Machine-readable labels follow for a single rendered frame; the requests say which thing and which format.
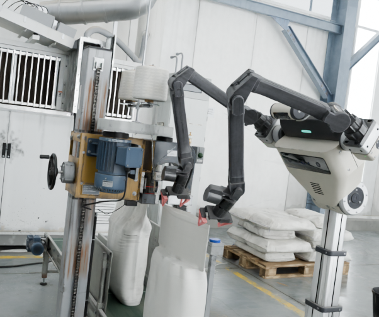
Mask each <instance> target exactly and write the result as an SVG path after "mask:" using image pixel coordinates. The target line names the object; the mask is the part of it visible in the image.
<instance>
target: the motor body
mask: <svg viewBox="0 0 379 317"><path fill-rule="evenodd" d="M130 143H132V141H131V140H125V139H120V138H118V139H116V138H109V137H99V141H98V152H97V159H96V169H98V171H97V172H95V177H94V187H95V189H96V190H97V191H99V192H105V193H112V194H119V193H123V192H124V190H125V180H126V173H125V167H124V166H121V165H117V164H116V151H117V147H118V146H121V147H131V144H130Z"/></svg>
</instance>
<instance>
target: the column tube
mask: <svg viewBox="0 0 379 317"><path fill-rule="evenodd" d="M94 57H97V58H103V59H104V66H103V72H101V73H100V78H99V90H98V102H97V108H96V116H95V117H96V120H95V126H94V134H97V135H102V134H103V131H104V130H99V129H97V124H98V118H105V114H106V103H107V97H108V86H109V79H110V68H111V57H112V52H110V51H106V50H100V49H96V48H90V47H89V48H86V49H84V50H83V53H82V65H81V76H80V83H79V91H80V85H82V86H81V98H80V105H79V109H78V103H79V94H78V101H77V113H76V124H75V131H74V132H76V133H90V126H91V117H92V116H91V115H92V110H93V97H94V86H95V79H96V71H97V70H93V62H94ZM79 148H80V142H77V141H75V140H74V143H73V149H72V156H75V157H77V158H79ZM86 207H87V208H91V209H92V210H89V209H86V212H85V219H84V231H83V238H82V249H81V261H80V267H79V275H78V276H79V278H78V285H77V294H76V307H75V313H74V317H84V307H85V301H86V289H87V283H88V272H89V261H90V254H91V243H92V237H93V225H94V214H95V208H96V204H92V205H88V206H86ZM81 209H82V198H76V197H74V196H73V195H72V194H71V193H69V192H68V197H67V209H66V215H65V226H64V238H63V245H62V256H61V263H60V275H59V286H58V293H57V305H56V314H55V317H70V315H71V304H72V295H73V294H72V292H73V286H74V276H75V269H76V257H77V246H78V239H79V227H80V220H81Z"/></svg>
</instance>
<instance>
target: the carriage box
mask: <svg viewBox="0 0 379 317"><path fill-rule="evenodd" d="M99 137H107V136H103V135H97V134H91V133H76V132H74V131H71V135H70V147H69V158H68V161H70V162H74V164H75V177H74V182H73V183H72V184H66V183H65V190H66V191H68V192H69V193H71V194H72V195H73V196H74V197H76V198H93V199H121V198H122V197H123V194H124V192H123V193H119V194H112V193H105V192H99V195H98V194H82V187H83V185H94V177H95V172H97V171H98V169H96V159H97V157H91V156H87V155H86V152H87V146H88V138H96V139H99ZM121 139H124V138H121ZM74 140H75V141H77V142H80V148H79V158H77V157H75V156H72V149H73V143H74ZM125 140H131V141H132V143H133V144H137V145H140V146H141V148H143V149H144V151H143V157H142V166H141V168H139V172H138V178H137V180H133V179H131V178H129V177H128V180H127V190H126V194H125V197H124V199H123V200H135V201H136V200H138V201H139V196H140V185H141V179H142V168H143V162H144V152H145V140H144V139H141V138H134V137H129V139H125Z"/></svg>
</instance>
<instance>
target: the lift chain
mask: <svg viewBox="0 0 379 317"><path fill-rule="evenodd" d="M96 70H97V71H96V79H95V86H94V97H93V110H92V115H91V116H92V117H91V126H90V133H91V132H93V133H92V134H94V126H95V120H96V117H95V116H96V108H97V102H98V90H99V78H100V73H101V72H100V70H101V69H100V68H97V69H96ZM98 71H99V72H98ZM98 74H99V75H98ZM97 77H98V78H97ZM97 84H98V85H97ZM96 87H98V88H96ZM96 90H97V91H96ZM95 93H96V94H95ZM95 96H96V97H95ZM95 100H96V101H95ZM95 103H96V104H95ZM94 106H95V108H94ZM94 109H95V111H94ZM93 113H95V114H93ZM93 116H94V117H93ZM92 126H93V127H92ZM92 129H93V130H92ZM84 200H85V201H84ZM86 200H87V198H83V199H82V205H84V204H83V203H85V204H86V203H87V201H86ZM83 209H84V210H83ZM85 212H86V208H83V206H82V209H81V220H80V227H79V239H78V246H77V257H76V269H75V276H74V286H73V292H72V294H73V295H72V304H71V315H70V317H71V316H73V317H74V313H75V307H76V294H77V285H78V278H79V276H78V275H79V267H80V261H81V249H82V238H83V231H84V219H85ZM82 219H83V220H82ZM82 222H83V223H82ZM81 228H82V229H81ZM80 241H81V242H80ZM79 244H81V245H79ZM79 247H80V248H79ZM79 250H80V251H79ZM79 253H80V254H79ZM77 266H78V267H77ZM77 269H78V270H77ZM76 272H78V273H76ZM75 285H76V286H75ZM74 291H75V292H74ZM74 294H75V295H74ZM72 310H73V311H72ZM72 313H73V314H72Z"/></svg>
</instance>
